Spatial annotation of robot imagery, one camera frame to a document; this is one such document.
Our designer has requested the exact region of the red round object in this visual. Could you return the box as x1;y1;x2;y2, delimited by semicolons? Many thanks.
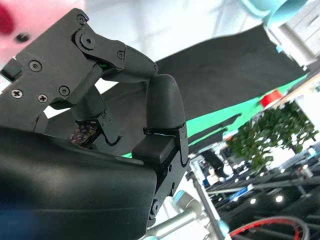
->
259;89;285;108

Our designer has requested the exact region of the pink plush doll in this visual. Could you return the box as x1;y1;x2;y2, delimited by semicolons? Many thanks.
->
0;0;86;63

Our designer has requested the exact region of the green cloth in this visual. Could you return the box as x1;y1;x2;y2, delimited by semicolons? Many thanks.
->
117;74;309;159

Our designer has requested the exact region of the green leafy plant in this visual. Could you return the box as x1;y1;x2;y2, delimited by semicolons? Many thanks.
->
226;101;320;176

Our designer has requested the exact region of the red cable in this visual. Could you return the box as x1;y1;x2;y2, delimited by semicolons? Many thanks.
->
228;216;311;240

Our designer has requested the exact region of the light blue mug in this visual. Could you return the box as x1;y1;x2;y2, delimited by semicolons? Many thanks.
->
241;0;308;26

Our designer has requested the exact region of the black backdrop cloth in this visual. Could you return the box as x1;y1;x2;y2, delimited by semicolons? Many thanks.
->
44;24;308;156

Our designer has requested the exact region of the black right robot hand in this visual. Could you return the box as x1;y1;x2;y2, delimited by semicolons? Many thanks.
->
0;7;189;240

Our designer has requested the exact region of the white cabinet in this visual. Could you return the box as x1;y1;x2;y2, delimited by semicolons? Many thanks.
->
271;0;320;72

